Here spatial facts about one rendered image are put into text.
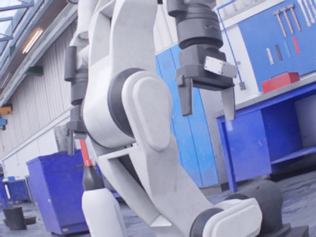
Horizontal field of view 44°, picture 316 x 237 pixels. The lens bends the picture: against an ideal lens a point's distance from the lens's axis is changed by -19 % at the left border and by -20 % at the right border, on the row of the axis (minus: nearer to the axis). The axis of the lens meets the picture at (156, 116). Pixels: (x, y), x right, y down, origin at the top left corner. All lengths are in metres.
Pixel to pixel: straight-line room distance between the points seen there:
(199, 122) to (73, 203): 2.09
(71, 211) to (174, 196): 2.74
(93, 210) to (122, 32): 1.42
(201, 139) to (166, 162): 4.27
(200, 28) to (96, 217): 1.58
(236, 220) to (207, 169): 4.18
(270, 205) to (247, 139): 3.18
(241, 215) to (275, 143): 3.24
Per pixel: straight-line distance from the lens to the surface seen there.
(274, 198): 1.19
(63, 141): 3.80
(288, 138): 4.43
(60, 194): 3.64
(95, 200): 2.26
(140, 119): 0.88
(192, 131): 5.29
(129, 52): 0.97
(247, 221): 1.05
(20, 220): 4.81
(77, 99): 1.16
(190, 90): 0.78
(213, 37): 0.83
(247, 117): 4.29
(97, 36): 1.05
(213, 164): 5.09
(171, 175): 0.94
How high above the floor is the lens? 0.48
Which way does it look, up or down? 6 degrees up
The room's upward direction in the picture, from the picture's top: 13 degrees counter-clockwise
